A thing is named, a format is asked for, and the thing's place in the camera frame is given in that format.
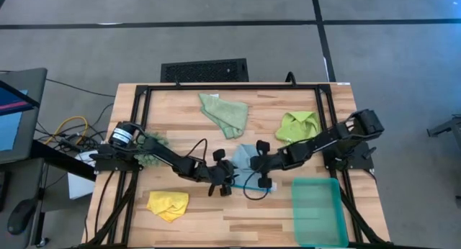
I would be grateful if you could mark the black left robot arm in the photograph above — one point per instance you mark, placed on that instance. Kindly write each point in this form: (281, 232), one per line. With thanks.
(162, 155)

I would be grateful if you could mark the black perforated box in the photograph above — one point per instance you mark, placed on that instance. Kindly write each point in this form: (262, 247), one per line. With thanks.
(205, 71)

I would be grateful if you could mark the white box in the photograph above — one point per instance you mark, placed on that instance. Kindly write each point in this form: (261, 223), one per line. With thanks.
(79, 186)

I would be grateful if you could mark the computer monitor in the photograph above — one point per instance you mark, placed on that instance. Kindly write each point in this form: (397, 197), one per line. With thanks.
(11, 130)

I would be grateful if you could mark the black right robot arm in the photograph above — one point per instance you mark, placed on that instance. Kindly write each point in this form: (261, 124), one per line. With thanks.
(324, 144)

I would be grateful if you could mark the black computer mouse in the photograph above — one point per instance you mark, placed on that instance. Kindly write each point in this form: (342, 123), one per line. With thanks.
(19, 216)

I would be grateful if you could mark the pale green microfiber towel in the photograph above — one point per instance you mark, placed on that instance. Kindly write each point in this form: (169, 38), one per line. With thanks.
(227, 114)

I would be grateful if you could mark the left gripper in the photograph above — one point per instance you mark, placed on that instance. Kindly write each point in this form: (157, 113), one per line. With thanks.
(218, 175)

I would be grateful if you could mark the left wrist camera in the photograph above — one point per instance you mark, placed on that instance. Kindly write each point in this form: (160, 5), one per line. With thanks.
(219, 154)

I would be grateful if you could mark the black metal table frame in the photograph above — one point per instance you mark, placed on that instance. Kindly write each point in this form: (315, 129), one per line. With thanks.
(230, 87)

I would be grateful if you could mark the grey chair base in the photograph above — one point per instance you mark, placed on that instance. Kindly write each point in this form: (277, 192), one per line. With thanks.
(446, 126)

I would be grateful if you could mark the teal plastic bin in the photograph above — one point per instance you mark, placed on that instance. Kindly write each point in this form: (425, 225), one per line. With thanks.
(318, 213)

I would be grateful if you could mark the succulent plant in patterned pot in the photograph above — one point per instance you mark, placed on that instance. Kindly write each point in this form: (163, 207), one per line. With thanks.
(147, 160)

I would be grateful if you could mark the black table clamp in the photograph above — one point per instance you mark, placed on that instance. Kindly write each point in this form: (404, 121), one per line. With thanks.
(291, 78)

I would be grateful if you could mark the blue microfiber towel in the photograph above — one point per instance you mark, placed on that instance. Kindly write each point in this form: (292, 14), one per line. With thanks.
(245, 159)

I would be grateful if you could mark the yellow microfiber towel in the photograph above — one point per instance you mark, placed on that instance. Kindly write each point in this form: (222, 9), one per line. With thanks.
(167, 204)

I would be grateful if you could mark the lime green microfiber towel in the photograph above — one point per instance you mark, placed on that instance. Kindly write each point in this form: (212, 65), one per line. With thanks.
(299, 128)

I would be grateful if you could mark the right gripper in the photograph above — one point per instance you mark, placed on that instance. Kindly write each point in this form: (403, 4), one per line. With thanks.
(266, 160)

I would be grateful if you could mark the grey side desk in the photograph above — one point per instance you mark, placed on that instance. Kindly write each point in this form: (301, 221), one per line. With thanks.
(21, 180)

